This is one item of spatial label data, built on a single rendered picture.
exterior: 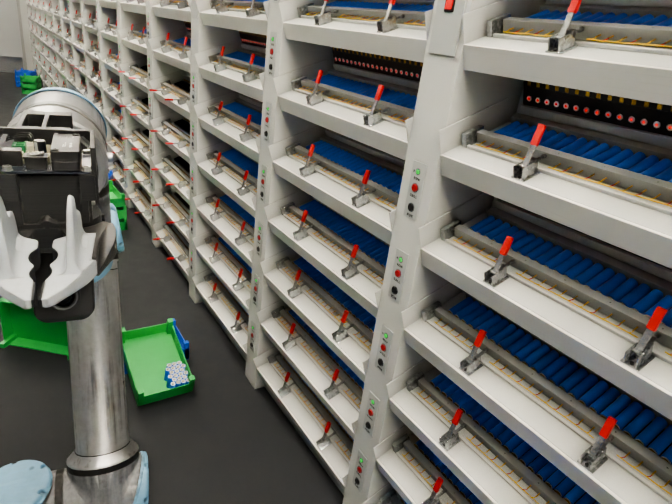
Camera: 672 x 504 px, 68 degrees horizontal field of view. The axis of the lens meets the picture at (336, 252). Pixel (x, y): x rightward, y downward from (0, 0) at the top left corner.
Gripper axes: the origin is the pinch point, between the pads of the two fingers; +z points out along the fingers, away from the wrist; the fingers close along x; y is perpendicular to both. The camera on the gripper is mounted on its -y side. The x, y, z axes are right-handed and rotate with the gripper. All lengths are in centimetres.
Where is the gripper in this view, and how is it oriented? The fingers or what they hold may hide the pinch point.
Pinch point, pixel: (40, 303)
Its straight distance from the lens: 34.8
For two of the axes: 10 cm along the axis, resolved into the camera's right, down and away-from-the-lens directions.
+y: 1.4, -8.9, -4.3
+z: 4.0, 4.4, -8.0
